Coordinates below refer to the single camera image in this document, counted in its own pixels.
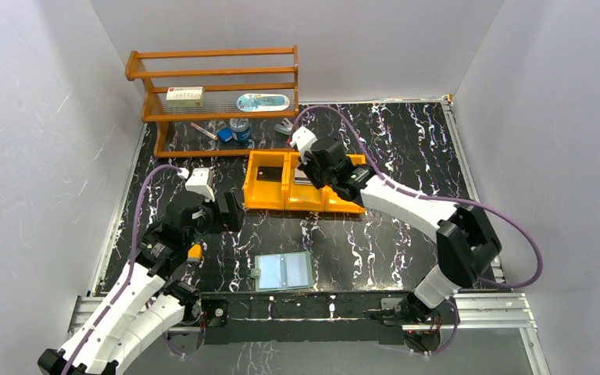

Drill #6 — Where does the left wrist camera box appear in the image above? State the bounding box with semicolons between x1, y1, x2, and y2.
184;167;216;202

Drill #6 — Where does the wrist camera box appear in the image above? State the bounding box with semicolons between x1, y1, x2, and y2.
289;126;317;164
184;167;216;202

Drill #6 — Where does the blue white jar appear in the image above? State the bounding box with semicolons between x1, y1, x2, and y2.
229;118;251;143

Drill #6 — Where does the black VIP card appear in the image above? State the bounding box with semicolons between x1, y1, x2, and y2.
256;166;284;183

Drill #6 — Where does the white marker pen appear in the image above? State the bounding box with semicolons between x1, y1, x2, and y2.
190;122;219;140

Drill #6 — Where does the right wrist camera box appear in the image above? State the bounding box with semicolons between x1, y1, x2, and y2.
289;126;317;164

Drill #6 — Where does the blue blister pack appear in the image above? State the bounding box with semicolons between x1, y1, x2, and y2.
236;93;291;113

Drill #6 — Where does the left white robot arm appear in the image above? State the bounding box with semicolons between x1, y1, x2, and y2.
37;191;245;374

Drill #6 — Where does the small yellow tape measure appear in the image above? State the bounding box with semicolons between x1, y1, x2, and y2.
187;244;203;264

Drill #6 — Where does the green card holder wallet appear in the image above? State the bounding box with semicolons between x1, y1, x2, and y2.
249;252;313;292

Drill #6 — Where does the small blue block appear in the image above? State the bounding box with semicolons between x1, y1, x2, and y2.
216;127;234;143

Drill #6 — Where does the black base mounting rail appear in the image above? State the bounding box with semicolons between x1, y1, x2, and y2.
152;291;462;347

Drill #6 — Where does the yellow three-compartment bin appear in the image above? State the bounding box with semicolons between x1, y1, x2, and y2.
243;151;366;215

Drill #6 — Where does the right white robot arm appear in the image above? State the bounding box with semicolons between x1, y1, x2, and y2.
290;134;502;320

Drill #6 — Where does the white red box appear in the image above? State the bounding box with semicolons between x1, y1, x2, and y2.
166;87;205;108

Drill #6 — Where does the orange wooden shelf rack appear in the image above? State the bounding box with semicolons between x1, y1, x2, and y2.
125;45;299;159

